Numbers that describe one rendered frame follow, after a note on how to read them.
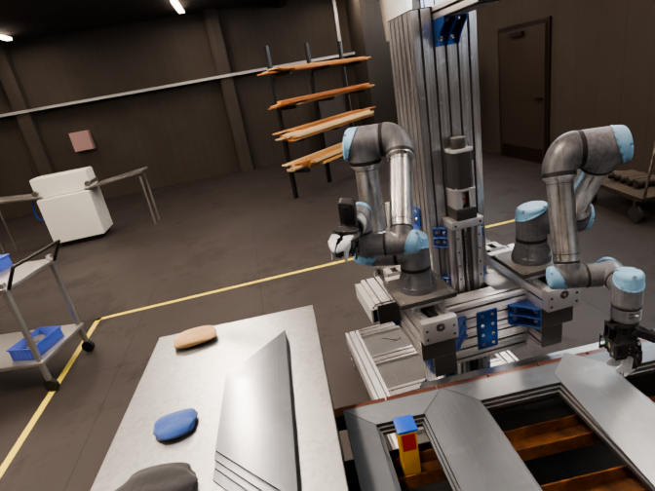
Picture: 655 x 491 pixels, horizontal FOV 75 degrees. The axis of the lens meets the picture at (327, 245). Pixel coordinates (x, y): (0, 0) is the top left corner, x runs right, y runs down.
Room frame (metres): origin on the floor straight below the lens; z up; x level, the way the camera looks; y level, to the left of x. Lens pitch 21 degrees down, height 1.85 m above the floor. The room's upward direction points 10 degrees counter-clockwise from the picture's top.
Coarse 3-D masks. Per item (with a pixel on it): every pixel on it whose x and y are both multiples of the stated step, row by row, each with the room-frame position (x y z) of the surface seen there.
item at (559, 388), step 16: (640, 368) 1.07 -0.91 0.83; (560, 384) 1.06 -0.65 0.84; (496, 400) 1.05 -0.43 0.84; (512, 400) 1.05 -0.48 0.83; (528, 400) 1.04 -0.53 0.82; (576, 400) 0.99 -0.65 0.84; (416, 416) 1.03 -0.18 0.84; (384, 432) 1.02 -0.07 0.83; (432, 432) 0.97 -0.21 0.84; (384, 448) 0.94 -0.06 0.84; (448, 480) 0.81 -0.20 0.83; (640, 480) 0.73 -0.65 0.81
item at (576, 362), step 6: (564, 360) 1.15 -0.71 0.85; (570, 360) 1.15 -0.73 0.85; (576, 360) 1.14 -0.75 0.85; (582, 360) 1.14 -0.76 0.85; (588, 360) 1.13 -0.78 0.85; (594, 360) 1.13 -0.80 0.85; (558, 366) 1.13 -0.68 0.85; (564, 366) 1.12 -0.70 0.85; (570, 366) 1.12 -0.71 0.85; (576, 366) 1.11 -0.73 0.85; (582, 366) 1.11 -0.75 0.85; (588, 366) 1.11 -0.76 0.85; (558, 372) 1.10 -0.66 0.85
